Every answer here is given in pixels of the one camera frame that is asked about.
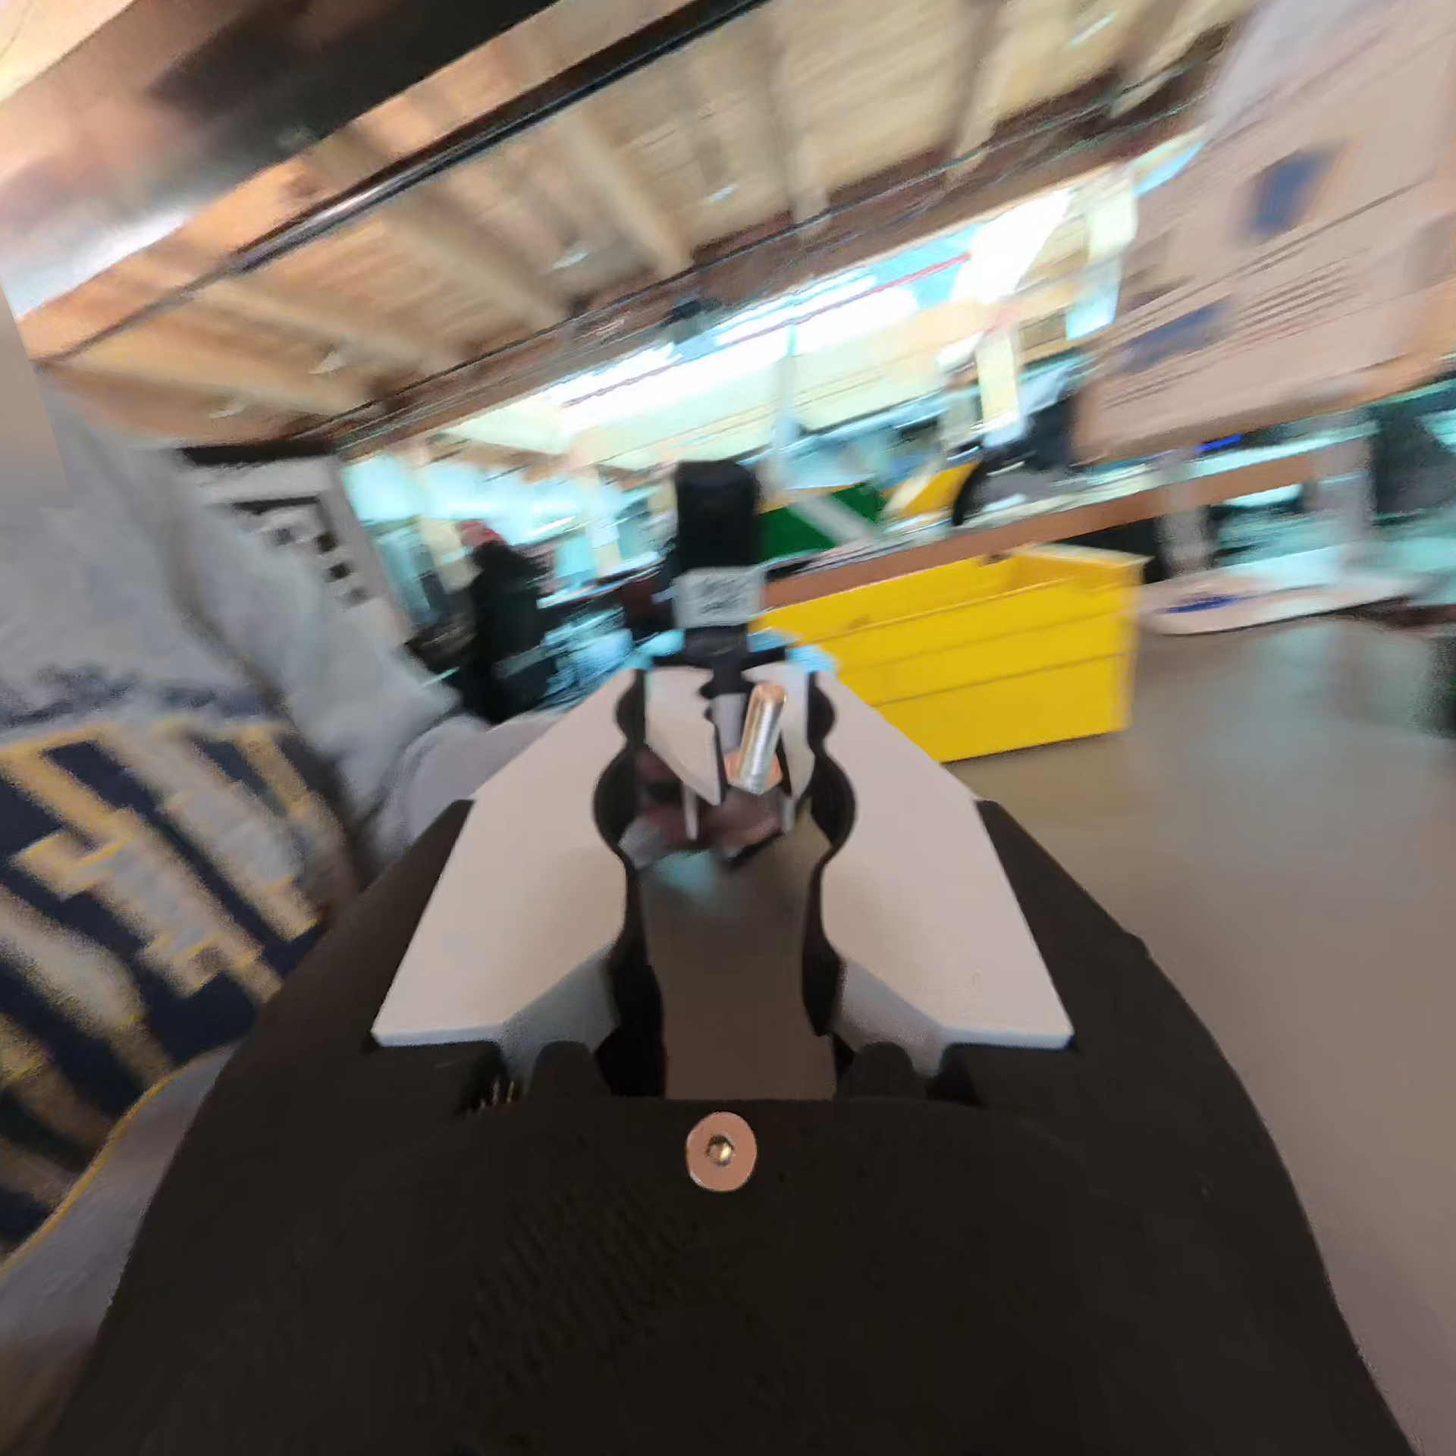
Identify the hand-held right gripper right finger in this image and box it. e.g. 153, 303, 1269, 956
801, 672, 1076, 1076

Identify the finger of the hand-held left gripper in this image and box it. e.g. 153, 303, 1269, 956
778, 670, 823, 837
619, 670, 730, 871

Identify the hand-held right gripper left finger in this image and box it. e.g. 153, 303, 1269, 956
371, 670, 667, 1095

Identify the steel bolt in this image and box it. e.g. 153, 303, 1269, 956
726, 679, 789, 793

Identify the green plastic bin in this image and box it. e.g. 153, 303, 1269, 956
759, 486, 894, 561

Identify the yellow plastic bin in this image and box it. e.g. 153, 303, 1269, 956
756, 545, 1144, 764

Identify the wooden-top table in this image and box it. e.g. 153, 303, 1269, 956
764, 436, 1371, 610

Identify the white board stand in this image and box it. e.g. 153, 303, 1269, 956
1141, 566, 1378, 636

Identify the person in grey sweatshirt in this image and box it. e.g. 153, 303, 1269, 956
0, 408, 480, 1263

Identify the printed instruction sheet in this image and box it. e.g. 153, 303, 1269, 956
1075, 0, 1456, 455

